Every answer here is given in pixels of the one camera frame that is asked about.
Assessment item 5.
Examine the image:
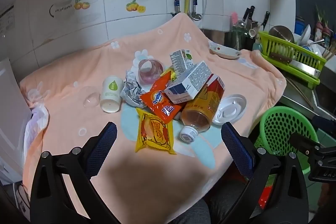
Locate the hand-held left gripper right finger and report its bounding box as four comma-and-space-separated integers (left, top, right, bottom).
221, 122, 310, 224

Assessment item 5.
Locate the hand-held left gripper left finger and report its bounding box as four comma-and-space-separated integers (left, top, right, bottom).
31, 122, 121, 224

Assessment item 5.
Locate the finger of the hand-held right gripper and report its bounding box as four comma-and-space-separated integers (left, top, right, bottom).
289, 132, 322, 155

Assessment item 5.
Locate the green plastic basket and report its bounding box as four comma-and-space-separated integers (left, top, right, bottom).
252, 106, 319, 188

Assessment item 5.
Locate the white plastic lid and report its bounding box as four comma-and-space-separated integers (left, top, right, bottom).
212, 94, 247, 126

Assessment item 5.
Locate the clear dome lid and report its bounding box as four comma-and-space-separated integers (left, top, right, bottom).
83, 86, 101, 108

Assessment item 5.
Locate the yellow snack packet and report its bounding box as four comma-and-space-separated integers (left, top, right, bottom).
135, 108, 177, 155

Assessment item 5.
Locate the white paper cup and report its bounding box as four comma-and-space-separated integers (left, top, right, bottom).
99, 75, 124, 113

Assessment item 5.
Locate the red-label drink bottle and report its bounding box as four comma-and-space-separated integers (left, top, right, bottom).
180, 74, 226, 143

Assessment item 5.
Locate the grey paper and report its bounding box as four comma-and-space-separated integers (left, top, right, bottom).
120, 70, 147, 106

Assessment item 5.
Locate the orange snack packet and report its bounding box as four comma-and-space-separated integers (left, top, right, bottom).
140, 72, 183, 123

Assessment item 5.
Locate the white and blue carton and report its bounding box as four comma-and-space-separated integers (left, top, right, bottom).
164, 61, 213, 105

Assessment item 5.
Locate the clear pink plastic cup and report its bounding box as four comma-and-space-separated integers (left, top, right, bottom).
132, 58, 165, 86

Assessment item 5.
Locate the yellow printed wrapper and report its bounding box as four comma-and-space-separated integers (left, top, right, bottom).
161, 68, 177, 83

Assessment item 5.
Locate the small drink carton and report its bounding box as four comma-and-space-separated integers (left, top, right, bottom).
169, 49, 195, 75

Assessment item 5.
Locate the wooden chopstick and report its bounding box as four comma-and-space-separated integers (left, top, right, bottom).
287, 77, 307, 101
290, 80, 314, 109

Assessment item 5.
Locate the white plastic bag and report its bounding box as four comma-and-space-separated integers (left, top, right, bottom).
25, 103, 50, 159

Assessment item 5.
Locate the peach flower-print blanket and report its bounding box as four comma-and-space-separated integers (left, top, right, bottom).
20, 13, 288, 203

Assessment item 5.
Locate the person's leg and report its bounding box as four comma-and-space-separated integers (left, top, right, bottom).
168, 179, 252, 224

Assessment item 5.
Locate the green dish rack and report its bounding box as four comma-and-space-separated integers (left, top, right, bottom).
259, 30, 326, 89

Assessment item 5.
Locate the bundle of chopsticks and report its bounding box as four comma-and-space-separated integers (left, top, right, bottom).
322, 42, 336, 60

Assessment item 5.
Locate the white appliance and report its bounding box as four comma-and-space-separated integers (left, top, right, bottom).
0, 57, 33, 185

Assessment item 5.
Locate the small white dish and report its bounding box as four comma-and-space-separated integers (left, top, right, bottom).
209, 40, 242, 59

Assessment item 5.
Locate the white bowl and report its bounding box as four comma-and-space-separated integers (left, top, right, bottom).
299, 24, 312, 46

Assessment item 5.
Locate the steel bowl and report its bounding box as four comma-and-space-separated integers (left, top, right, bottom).
268, 25, 295, 43

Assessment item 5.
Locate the blue canister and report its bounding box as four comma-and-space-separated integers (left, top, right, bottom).
295, 17, 305, 34

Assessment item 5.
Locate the metal water valve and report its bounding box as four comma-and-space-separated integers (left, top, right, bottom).
189, 10, 204, 22

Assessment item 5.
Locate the wooden-handled cleaver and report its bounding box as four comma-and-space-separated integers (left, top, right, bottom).
270, 52, 321, 76

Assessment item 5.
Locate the black-handled knife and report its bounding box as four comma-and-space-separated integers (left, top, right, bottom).
261, 11, 271, 31
242, 5, 256, 28

